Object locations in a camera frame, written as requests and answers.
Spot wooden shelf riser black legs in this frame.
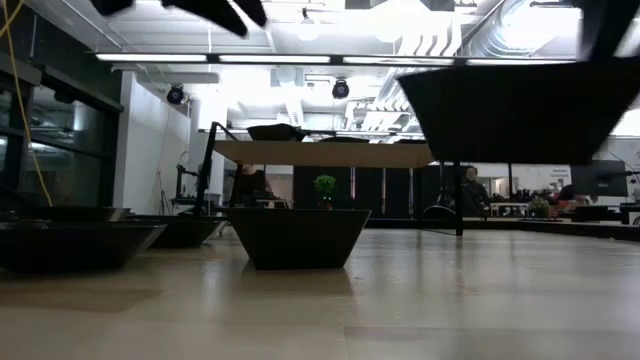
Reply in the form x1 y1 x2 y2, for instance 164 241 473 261
192 121 464 237

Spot yellow extension cord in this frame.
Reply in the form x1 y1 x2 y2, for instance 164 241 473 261
0 0 54 207

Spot person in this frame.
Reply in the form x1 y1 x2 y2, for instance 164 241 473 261
232 163 281 209
458 164 494 219
554 183 581 209

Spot bushy green desk plant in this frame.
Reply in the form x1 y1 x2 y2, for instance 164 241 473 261
527 196 552 219

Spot black computer monitor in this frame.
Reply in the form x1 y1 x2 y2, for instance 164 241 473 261
569 159 630 199

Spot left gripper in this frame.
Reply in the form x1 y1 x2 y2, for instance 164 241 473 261
89 0 269 39

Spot linear ceiling light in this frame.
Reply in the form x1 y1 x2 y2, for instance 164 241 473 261
94 52 576 67

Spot black cabinet row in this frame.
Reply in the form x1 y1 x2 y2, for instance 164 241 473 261
292 166 451 217

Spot round green potted plant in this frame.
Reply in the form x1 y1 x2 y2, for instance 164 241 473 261
313 173 337 210

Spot wavy square black plate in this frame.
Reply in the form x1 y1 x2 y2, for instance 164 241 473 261
223 207 373 272
249 128 305 143
246 122 307 135
397 58 640 166

